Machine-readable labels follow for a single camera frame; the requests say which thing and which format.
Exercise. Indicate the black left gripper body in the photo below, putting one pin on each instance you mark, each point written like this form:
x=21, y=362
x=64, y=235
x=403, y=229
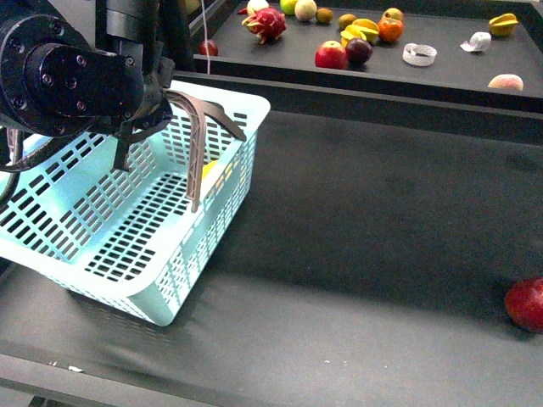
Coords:
x=66, y=73

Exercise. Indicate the white crumpled paper roll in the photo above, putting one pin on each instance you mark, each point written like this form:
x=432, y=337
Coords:
x=478, y=42

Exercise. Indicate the brown kiwi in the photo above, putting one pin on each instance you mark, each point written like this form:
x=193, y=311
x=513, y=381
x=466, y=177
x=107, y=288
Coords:
x=324, y=16

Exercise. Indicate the dark purple plum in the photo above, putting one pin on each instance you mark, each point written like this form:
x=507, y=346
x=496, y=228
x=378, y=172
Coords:
x=358, y=51

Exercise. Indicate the yellow mango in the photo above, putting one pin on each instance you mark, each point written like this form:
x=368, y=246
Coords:
x=208, y=168

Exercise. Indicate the small red apple left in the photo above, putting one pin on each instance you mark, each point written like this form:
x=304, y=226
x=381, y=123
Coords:
x=208, y=48

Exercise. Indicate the white round fruit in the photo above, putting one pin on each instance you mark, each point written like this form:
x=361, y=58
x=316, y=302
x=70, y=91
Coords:
x=255, y=5

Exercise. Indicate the red apple on shelf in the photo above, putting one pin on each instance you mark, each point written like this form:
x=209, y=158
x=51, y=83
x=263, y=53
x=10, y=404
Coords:
x=331, y=55

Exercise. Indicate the red apple on table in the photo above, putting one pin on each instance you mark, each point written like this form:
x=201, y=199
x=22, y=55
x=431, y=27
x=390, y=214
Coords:
x=524, y=304

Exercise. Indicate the yellow star fruit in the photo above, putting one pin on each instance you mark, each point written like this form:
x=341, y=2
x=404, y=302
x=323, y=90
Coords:
x=364, y=28
x=503, y=25

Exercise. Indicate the yellow star fruit centre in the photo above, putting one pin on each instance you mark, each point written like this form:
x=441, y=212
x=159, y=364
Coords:
x=364, y=28

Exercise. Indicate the light blue plastic basket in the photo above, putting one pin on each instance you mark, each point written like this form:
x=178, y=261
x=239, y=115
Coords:
x=128, y=239

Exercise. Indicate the pale peach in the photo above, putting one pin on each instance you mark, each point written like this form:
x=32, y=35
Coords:
x=506, y=81

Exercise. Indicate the orange persimmon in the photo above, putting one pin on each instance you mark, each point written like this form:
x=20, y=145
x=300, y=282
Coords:
x=390, y=30

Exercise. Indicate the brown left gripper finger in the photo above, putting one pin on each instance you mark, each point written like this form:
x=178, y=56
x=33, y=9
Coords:
x=205, y=109

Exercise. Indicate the small brown-green fruit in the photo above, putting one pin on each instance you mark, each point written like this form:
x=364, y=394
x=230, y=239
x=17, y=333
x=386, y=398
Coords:
x=345, y=19

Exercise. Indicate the red dragon fruit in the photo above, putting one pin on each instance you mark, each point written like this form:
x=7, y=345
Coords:
x=267, y=24

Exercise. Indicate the grey-brown left gripper finger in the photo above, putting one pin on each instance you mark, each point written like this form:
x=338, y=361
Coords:
x=196, y=149

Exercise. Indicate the yellow star fruit right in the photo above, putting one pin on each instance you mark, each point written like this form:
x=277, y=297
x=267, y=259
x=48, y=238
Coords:
x=503, y=25

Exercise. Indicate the black display tray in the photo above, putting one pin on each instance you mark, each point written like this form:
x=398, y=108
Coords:
x=426, y=62

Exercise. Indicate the green apple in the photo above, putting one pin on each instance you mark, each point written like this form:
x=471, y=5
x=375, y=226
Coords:
x=288, y=6

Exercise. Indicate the pale round melon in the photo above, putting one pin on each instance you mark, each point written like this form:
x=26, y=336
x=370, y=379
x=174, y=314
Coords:
x=305, y=10

